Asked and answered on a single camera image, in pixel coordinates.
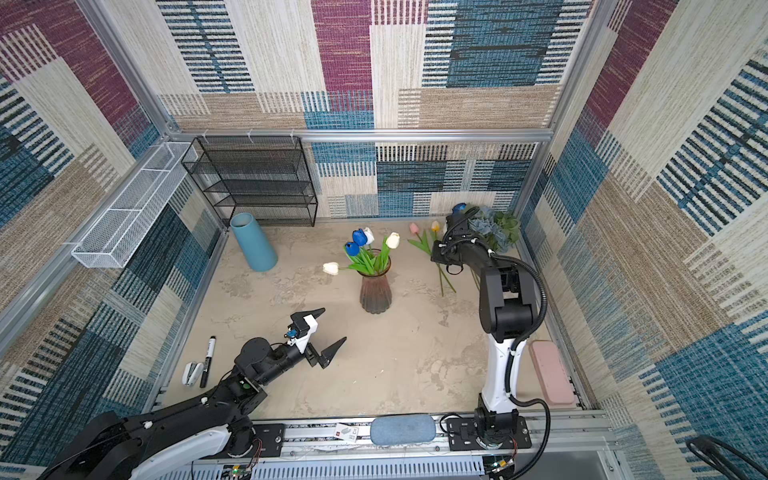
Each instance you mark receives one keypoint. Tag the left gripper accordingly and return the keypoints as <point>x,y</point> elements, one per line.
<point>326,354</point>

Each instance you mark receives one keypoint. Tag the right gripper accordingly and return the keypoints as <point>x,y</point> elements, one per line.
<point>436,256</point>

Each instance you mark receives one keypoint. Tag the pink tulip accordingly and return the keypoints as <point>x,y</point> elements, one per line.
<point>424,241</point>

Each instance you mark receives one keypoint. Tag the blue hydrangea bunch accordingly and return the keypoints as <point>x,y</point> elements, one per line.
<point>501,230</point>

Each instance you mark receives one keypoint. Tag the red glass vase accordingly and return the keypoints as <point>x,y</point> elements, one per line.
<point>375,293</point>

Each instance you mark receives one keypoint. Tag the teal ceramic vase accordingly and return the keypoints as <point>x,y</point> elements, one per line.
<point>257,250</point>

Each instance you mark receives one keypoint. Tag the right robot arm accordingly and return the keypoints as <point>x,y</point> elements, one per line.
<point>512,306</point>

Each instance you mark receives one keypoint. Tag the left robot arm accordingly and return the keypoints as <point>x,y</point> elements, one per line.
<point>150,445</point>

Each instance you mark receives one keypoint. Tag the black marker pen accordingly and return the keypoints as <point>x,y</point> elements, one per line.
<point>207,361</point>

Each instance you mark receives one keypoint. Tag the white label tag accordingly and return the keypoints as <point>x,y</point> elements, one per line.
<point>346,432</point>

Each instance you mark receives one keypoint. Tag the white stapler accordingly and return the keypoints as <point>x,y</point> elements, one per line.
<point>192,372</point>

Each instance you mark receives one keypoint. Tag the blue-grey sponge pad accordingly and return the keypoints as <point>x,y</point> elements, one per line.
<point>402,430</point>

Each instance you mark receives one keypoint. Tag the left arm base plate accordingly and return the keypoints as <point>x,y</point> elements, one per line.
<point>259,440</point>

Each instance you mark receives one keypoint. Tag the black wire shelf rack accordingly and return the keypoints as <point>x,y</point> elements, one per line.
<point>267,177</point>

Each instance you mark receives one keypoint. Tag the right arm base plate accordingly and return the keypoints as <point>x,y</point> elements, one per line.
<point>462,436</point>

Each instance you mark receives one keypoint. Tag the white wire mesh basket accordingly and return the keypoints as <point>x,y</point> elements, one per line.
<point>118,232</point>

